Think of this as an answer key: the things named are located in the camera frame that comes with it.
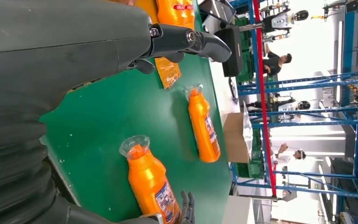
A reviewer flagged printed paper sheet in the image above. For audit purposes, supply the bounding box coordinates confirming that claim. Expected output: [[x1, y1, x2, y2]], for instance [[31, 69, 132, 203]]
[[242, 102, 255, 157]]

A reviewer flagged brown cardboard box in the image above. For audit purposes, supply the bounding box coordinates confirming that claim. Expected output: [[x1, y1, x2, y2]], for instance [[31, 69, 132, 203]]
[[222, 112, 251, 164]]

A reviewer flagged yellow taped cardboard mat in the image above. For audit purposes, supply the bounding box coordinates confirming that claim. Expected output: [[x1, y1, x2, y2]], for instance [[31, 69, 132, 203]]
[[134, 0, 182, 90]]

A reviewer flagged white side table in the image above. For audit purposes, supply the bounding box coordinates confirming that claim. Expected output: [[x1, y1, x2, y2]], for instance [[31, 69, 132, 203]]
[[222, 195, 255, 224]]

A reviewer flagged background humanoid robot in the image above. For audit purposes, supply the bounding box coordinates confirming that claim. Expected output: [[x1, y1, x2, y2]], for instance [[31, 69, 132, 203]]
[[261, 7, 310, 42], [247, 98, 311, 113]]

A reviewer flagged white desk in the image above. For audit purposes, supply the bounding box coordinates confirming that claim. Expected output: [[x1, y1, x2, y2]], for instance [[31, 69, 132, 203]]
[[208, 58, 244, 118]]

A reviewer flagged black carrying case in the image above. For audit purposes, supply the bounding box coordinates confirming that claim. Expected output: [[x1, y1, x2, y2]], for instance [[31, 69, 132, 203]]
[[214, 24, 244, 78]]

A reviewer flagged red metal bar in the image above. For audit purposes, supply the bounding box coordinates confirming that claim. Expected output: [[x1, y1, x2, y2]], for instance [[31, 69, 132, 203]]
[[252, 0, 277, 198]]

